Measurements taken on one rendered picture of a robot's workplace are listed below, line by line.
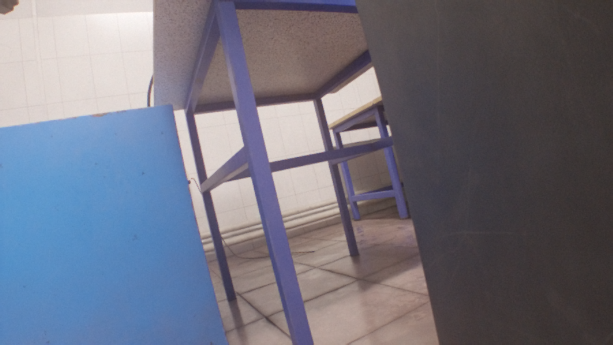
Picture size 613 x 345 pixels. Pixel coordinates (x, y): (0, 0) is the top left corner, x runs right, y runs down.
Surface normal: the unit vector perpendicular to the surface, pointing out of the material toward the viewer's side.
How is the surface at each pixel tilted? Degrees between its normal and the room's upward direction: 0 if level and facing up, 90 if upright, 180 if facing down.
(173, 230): 90
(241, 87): 90
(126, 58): 90
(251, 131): 90
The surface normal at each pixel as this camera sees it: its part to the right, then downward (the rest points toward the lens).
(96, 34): 0.44, -0.14
